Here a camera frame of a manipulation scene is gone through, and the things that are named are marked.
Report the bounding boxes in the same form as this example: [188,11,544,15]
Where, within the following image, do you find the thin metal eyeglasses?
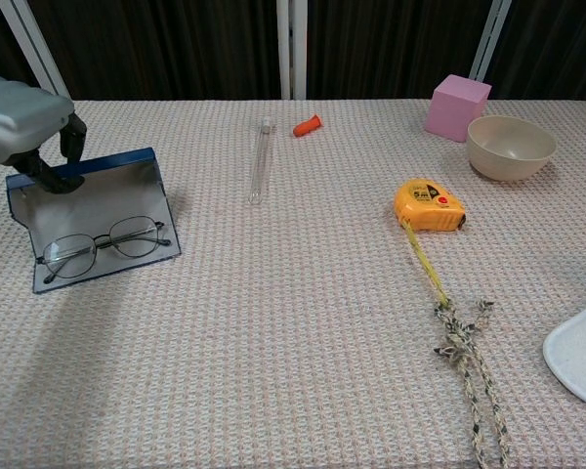
[38,216,173,284]

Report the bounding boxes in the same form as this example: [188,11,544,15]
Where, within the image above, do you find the white frame post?
[468,0,513,82]
[275,0,308,101]
[0,0,72,101]

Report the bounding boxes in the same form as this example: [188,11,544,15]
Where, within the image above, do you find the pink woven tablecloth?
[0,99,586,469]

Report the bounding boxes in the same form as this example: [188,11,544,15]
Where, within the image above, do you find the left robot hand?
[0,75,88,194]

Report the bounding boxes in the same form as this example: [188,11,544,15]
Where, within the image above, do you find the white slipper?
[542,291,586,410]

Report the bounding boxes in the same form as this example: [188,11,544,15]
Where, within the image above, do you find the pink foam cube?
[424,73,493,144]

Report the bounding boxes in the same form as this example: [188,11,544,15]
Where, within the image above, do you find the beige bowl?
[466,115,559,183]

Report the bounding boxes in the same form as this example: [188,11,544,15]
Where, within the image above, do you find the yellow tape measure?
[394,178,468,304]

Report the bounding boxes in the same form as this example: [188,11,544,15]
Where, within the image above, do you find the orange rubber finger cot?
[293,113,324,139]

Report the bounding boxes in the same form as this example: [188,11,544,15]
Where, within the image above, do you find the clear glass test tube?
[248,116,276,205]

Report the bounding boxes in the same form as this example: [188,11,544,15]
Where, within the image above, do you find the blue box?
[5,147,183,295]

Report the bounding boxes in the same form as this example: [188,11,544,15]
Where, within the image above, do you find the braided beige black rope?
[433,297,514,469]

